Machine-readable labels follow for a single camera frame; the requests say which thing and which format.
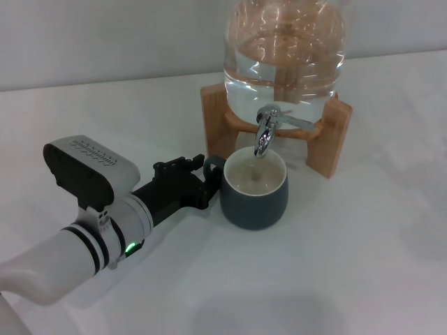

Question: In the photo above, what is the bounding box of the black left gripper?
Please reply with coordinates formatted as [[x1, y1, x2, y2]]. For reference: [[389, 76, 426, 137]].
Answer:
[[131, 152, 216, 228]]

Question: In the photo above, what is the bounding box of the dark teal ceramic mug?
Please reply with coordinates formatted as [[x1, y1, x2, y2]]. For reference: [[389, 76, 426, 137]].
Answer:
[[203, 146, 290, 231]]

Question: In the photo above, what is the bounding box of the chrome dispenser faucet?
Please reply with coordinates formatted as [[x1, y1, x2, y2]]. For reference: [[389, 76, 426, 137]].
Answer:
[[253, 103, 314, 158]]

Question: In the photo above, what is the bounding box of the light wooden dispenser stand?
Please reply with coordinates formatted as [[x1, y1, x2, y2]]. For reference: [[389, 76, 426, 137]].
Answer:
[[200, 83, 353, 179]]

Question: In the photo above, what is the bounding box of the clear glass water dispenser jar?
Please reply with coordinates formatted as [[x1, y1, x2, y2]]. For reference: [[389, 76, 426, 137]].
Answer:
[[222, 0, 349, 131]]

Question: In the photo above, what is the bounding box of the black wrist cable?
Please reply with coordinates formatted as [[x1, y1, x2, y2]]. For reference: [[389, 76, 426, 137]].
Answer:
[[124, 240, 145, 258]]

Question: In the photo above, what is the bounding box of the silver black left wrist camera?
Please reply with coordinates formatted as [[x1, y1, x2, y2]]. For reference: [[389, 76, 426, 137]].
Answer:
[[43, 134, 140, 213]]

